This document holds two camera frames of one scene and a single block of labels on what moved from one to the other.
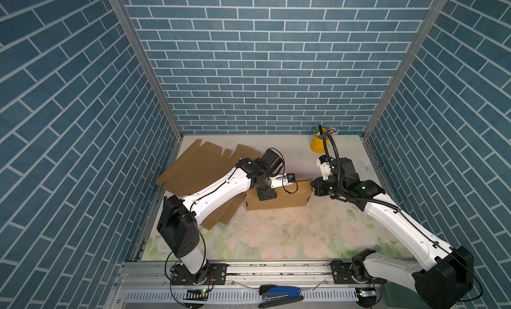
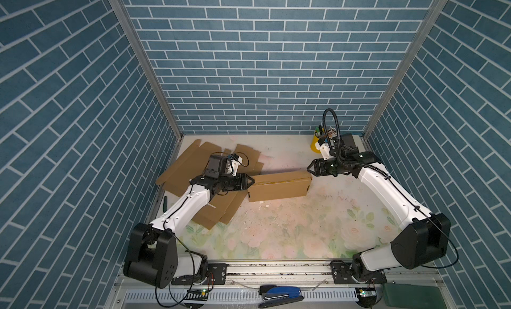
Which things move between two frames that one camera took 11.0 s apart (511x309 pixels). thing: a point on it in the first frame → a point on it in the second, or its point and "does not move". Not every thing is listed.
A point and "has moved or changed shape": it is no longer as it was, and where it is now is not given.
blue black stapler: [274, 295] does not move
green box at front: [396, 296] does not move
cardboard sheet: [202, 162] does not move
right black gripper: [317, 187] → [318, 167]
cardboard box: [295, 194] has moved or changed shape
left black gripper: [266, 194] → [240, 181]
